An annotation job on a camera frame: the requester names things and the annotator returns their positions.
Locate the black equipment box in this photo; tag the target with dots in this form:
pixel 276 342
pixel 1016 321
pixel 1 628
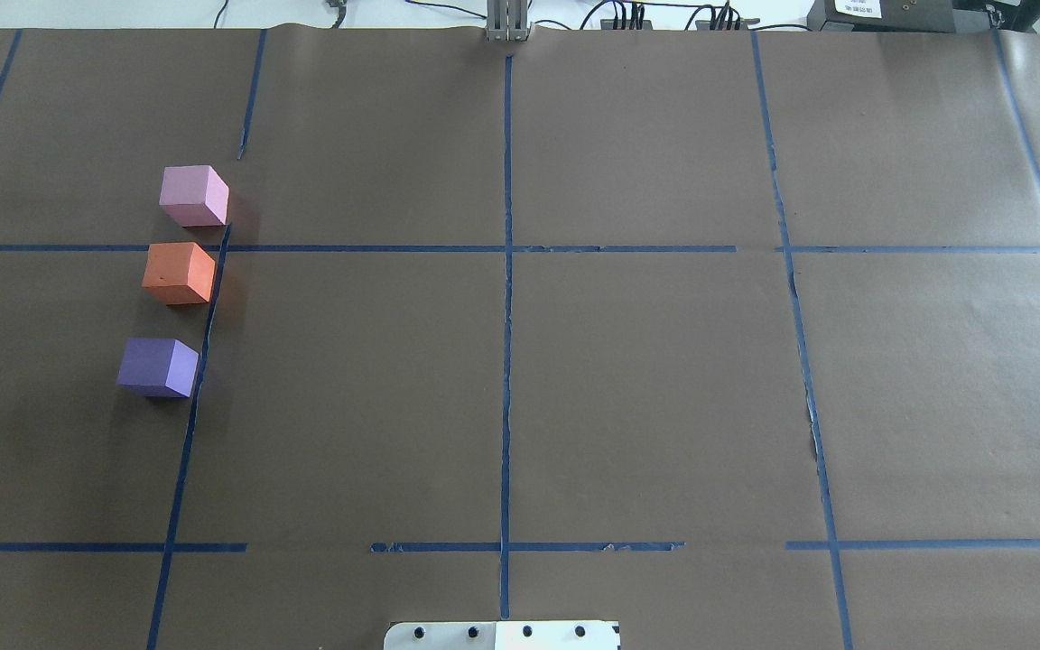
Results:
pixel 922 16

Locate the pink foam cube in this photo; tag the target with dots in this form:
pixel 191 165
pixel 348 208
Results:
pixel 194 196

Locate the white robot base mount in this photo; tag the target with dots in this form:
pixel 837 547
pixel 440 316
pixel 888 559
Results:
pixel 506 634

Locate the orange foam cube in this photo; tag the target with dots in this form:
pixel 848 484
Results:
pixel 179 273

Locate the purple foam cube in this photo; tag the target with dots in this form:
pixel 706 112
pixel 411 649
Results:
pixel 158 368

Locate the grey metal camera post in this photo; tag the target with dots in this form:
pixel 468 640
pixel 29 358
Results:
pixel 507 20

